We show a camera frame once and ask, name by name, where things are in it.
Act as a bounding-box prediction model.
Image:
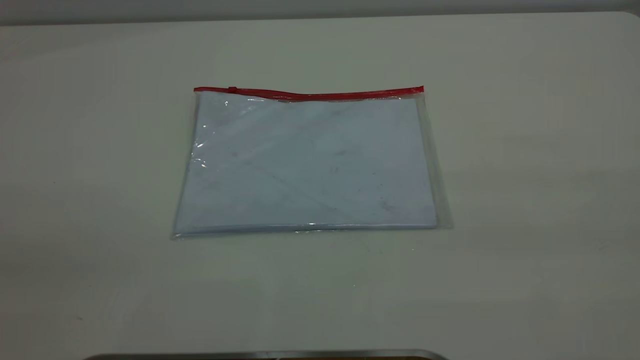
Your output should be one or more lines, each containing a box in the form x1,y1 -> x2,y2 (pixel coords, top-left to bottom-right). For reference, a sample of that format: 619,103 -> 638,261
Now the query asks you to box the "clear plastic zip bag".
170,85 -> 454,240

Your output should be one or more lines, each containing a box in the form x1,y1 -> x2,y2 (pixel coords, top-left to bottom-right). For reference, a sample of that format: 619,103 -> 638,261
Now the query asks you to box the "white paper stack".
174,94 -> 439,236

